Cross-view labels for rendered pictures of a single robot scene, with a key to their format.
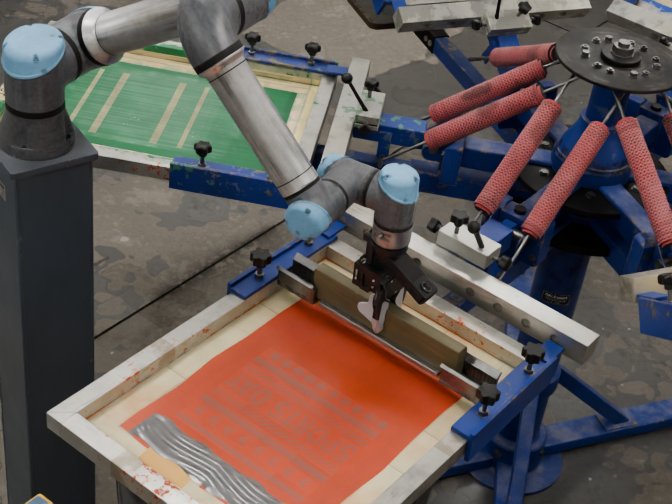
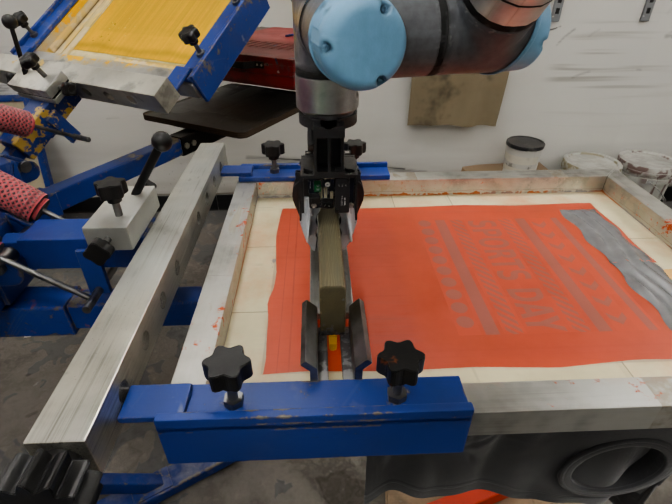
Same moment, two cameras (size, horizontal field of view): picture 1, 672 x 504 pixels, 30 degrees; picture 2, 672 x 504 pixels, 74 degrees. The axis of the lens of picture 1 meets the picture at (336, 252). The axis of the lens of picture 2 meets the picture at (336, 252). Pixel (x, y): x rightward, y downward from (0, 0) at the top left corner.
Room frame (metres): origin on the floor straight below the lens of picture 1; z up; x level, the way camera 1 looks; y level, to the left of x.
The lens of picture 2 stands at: (2.23, 0.35, 1.37)
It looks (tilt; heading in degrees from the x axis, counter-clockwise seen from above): 34 degrees down; 234
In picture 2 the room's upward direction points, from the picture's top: straight up
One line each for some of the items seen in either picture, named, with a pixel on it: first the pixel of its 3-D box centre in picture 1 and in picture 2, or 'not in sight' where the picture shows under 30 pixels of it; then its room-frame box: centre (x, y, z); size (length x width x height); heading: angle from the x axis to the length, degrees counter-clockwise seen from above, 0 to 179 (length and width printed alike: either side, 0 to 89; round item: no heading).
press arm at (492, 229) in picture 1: (479, 249); (93, 242); (2.19, -0.31, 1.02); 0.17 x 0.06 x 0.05; 146
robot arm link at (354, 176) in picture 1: (344, 183); (367, 35); (1.94, 0.00, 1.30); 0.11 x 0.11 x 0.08; 66
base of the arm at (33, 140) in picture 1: (35, 119); not in sight; (2.10, 0.63, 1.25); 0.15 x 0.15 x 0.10
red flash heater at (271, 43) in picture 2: not in sight; (285, 52); (1.32, -1.21, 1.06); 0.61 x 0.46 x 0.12; 26
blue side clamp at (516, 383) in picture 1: (503, 401); (315, 183); (1.77, -0.36, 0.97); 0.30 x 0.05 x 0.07; 146
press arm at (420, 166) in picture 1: (333, 160); not in sight; (2.64, 0.04, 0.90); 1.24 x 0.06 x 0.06; 86
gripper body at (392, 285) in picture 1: (383, 263); (328, 159); (1.92, -0.09, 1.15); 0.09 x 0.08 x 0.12; 56
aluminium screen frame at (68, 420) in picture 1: (312, 392); (469, 258); (1.72, 0.01, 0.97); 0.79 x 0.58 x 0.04; 146
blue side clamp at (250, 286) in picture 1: (283, 269); (316, 416); (2.08, 0.10, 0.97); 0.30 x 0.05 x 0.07; 146
